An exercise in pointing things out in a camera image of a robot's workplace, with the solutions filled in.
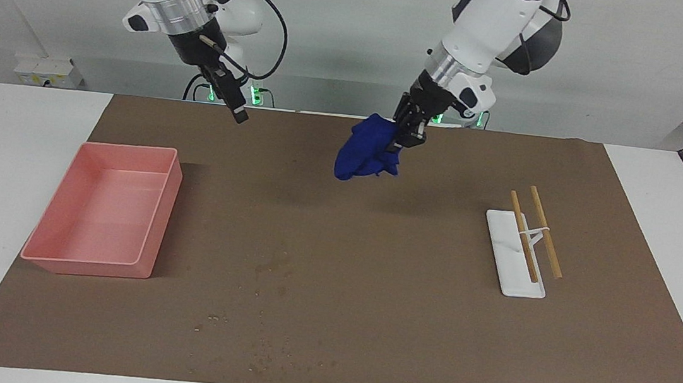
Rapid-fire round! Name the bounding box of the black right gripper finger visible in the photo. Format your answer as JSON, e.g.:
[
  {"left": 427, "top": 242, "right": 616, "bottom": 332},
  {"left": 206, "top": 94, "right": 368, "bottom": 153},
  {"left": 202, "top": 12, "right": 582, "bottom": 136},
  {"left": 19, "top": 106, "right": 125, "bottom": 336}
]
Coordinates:
[
  {"left": 198, "top": 65, "right": 229, "bottom": 102},
  {"left": 209, "top": 67, "right": 254, "bottom": 126}
]

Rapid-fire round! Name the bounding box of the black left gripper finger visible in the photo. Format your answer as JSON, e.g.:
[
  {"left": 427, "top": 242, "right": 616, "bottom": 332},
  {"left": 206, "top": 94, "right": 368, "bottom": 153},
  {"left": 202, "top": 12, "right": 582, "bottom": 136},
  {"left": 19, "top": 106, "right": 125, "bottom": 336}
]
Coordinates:
[
  {"left": 405, "top": 122, "right": 430, "bottom": 151},
  {"left": 384, "top": 130, "right": 409, "bottom": 159}
]

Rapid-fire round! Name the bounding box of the blue cloth towel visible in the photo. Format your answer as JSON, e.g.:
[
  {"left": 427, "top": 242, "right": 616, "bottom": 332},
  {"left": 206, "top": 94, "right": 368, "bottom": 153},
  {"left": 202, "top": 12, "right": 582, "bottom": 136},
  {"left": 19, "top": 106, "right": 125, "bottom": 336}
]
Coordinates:
[{"left": 333, "top": 110, "right": 407, "bottom": 187}]

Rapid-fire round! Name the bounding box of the wooden rod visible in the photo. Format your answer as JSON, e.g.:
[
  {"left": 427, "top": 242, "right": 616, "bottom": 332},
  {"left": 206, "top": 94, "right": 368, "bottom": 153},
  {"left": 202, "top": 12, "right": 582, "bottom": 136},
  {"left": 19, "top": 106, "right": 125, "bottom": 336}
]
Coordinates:
[
  {"left": 521, "top": 186, "right": 572, "bottom": 280},
  {"left": 501, "top": 190, "right": 548, "bottom": 285}
]

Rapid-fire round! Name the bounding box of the pink plastic bin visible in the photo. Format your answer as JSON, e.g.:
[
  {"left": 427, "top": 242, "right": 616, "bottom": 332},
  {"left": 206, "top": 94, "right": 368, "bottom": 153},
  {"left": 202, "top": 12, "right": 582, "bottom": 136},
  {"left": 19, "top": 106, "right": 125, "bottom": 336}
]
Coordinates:
[{"left": 18, "top": 133, "right": 187, "bottom": 286}]

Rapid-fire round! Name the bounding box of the white rectangular tray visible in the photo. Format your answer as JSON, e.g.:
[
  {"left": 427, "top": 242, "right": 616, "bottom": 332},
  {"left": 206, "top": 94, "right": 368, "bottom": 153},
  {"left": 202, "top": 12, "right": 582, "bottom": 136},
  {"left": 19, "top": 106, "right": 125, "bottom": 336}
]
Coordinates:
[{"left": 477, "top": 208, "right": 555, "bottom": 301}]

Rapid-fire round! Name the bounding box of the brown table mat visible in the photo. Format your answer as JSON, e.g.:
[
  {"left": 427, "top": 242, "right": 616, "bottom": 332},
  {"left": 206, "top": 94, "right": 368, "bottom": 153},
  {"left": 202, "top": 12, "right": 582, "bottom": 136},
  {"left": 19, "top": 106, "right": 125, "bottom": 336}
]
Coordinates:
[{"left": 0, "top": 78, "right": 683, "bottom": 383}]

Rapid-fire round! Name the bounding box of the white wall power socket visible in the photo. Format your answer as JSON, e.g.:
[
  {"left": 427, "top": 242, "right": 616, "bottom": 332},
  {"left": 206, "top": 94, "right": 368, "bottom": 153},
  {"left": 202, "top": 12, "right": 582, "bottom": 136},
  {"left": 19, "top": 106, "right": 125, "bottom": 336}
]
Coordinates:
[{"left": 12, "top": 52, "right": 87, "bottom": 91}]

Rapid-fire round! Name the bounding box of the white wire rod holder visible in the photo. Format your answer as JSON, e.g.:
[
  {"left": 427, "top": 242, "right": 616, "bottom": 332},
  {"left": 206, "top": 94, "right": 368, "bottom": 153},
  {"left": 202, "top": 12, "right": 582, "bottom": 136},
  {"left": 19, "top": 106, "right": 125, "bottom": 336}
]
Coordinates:
[{"left": 516, "top": 222, "right": 552, "bottom": 252}]

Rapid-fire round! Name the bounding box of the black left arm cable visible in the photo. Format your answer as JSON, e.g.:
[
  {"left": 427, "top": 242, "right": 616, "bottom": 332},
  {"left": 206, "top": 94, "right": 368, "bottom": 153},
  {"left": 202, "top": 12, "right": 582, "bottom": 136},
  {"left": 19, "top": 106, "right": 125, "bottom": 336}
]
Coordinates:
[{"left": 536, "top": 0, "right": 574, "bottom": 23}]

